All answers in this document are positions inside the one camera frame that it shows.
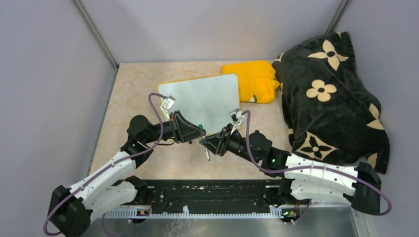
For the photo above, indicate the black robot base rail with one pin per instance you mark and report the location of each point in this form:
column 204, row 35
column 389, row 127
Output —
column 212, row 199

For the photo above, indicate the metal corner post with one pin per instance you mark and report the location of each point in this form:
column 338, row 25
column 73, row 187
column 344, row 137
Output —
column 91, row 26
column 337, row 16

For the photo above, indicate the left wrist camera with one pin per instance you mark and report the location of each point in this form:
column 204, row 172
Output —
column 167, row 103

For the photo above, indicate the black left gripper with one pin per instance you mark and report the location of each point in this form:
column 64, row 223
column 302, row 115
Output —
column 183, row 130

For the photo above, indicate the black floral blanket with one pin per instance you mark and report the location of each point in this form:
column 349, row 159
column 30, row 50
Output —
column 330, row 115

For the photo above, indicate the yellow-framed whiteboard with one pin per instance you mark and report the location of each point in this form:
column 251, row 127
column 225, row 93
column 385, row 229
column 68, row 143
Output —
column 204, row 101

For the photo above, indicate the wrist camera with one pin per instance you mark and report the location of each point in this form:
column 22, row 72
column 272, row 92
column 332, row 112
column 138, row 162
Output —
column 167, row 103
column 237, row 116

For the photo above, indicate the white marker pen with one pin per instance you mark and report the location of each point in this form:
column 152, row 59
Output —
column 207, row 154

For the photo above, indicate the left metal corner post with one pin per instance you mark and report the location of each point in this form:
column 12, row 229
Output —
column 91, row 26

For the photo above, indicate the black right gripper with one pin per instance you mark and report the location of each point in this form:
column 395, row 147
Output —
column 219, row 141

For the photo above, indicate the right metal corner post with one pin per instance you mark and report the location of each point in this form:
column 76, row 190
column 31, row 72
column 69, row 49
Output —
column 337, row 16

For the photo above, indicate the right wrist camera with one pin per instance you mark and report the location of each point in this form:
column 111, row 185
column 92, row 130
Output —
column 237, row 116

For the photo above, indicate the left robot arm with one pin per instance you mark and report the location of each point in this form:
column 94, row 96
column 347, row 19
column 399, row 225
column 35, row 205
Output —
column 73, row 209

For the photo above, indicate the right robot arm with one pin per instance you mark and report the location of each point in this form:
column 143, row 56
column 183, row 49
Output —
column 357, row 186

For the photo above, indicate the folded yellow cloth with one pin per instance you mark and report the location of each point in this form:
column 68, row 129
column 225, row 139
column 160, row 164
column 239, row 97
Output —
column 256, row 81

